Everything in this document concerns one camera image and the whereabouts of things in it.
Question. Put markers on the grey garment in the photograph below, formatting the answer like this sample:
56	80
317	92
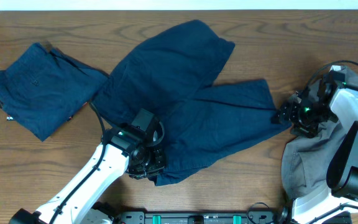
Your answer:
305	160

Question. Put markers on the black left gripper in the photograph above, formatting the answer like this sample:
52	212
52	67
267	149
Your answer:
161	165

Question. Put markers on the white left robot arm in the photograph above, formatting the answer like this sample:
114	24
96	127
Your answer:
75	200

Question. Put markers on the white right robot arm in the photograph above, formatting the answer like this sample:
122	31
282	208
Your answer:
339	193

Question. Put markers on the dark navy shorts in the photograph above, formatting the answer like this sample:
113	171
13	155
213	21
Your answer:
172	76

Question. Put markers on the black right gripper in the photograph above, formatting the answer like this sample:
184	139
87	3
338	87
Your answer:
288	111

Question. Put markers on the folded navy shorts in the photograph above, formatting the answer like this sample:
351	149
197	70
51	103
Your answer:
43	88

